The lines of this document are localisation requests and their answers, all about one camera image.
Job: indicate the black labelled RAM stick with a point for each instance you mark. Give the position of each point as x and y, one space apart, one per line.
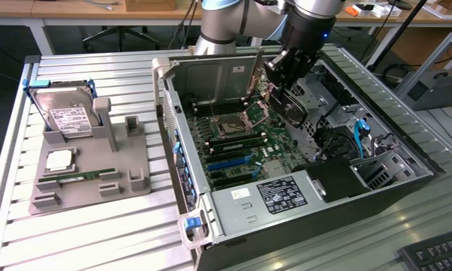
230 146

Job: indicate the graphics card with metal bracket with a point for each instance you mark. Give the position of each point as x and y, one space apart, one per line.
292 110

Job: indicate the CPU socket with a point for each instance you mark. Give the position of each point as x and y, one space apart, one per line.
229 127

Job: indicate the brown cardboard box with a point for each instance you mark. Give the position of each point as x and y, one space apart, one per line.
150 5

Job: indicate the silver hard disk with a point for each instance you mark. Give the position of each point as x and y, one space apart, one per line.
68 107

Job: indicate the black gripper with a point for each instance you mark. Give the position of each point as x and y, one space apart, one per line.
304 36

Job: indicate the black keyboard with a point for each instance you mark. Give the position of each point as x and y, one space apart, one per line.
440 254

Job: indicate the black tripod pole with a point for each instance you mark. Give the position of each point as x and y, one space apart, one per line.
397 31

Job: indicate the grey parts rack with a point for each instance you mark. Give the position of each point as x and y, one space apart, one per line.
89 158

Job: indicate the green RAM stick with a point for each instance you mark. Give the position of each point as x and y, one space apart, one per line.
78 177

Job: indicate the silver drive cage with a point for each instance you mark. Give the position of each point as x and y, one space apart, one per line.
320 98

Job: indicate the black office chair base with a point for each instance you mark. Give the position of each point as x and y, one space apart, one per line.
124 33

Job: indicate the silver CPU chip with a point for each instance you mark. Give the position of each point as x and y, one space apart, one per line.
60 161

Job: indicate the white small box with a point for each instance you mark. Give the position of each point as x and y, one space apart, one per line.
388 11

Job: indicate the blue disk caddy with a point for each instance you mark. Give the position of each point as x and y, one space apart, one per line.
41 84

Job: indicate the wooden desk white frame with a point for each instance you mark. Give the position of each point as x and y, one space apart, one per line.
60 12
361 20

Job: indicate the black open PC case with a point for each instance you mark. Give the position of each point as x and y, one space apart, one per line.
361 214

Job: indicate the silver chipset heatsink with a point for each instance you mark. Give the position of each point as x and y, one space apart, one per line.
273 168

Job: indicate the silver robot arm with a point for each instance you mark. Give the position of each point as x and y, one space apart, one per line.
218 25

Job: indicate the grey equipment box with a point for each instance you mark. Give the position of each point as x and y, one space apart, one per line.
436 93

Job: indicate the green motherboard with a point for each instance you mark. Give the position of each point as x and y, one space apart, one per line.
270 141

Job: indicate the metal socket cover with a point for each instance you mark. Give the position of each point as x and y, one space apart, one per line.
253 111

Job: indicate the blue expansion slot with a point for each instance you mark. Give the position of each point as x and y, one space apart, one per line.
228 164

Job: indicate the grey power supply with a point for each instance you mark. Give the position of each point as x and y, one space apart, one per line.
240 214

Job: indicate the thin locking lever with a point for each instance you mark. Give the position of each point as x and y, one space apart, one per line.
212 107

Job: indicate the orange small box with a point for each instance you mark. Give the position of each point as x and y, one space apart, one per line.
352 11

